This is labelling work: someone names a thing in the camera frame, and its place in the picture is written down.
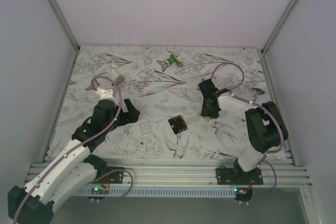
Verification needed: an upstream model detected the black fuse box base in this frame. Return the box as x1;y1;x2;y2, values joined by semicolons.
168;115;187;134

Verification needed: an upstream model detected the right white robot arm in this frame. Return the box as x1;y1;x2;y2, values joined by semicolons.
198;79;288;185

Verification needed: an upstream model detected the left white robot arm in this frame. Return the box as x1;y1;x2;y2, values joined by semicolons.
7;99;140;223

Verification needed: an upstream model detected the clear fuse box cover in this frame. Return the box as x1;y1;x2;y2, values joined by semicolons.
139;122;152;135

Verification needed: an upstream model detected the white and grey pipe fitting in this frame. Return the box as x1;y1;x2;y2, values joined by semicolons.
107;62;124;85

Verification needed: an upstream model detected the small grey hammer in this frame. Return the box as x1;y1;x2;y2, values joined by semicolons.
253;88;265;102

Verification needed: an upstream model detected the floral printed table mat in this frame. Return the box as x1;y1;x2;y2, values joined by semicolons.
47;46;270;159

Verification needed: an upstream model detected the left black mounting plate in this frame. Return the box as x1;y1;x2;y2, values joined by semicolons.
87;166;124;184

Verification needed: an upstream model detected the black mounting plate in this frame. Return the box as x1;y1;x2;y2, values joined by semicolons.
215;166;264;186
87;166;124;184

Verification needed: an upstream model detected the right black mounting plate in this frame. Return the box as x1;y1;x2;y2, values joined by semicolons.
215;166;264;186

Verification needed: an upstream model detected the left controller board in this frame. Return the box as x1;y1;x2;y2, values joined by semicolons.
91;186;109;195

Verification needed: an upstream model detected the controller board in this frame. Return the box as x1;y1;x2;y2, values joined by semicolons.
91;186;109;195
234;187;253;195

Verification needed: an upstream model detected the right controller board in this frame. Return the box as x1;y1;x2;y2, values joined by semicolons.
234;187;253;195

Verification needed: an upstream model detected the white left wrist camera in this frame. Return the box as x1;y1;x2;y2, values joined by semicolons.
96;88;119;105

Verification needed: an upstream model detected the aluminium frame rail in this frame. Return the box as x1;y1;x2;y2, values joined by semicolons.
26;158;313;188

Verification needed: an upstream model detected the white slotted cable duct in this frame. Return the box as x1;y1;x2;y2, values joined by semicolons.
74;186;236;198

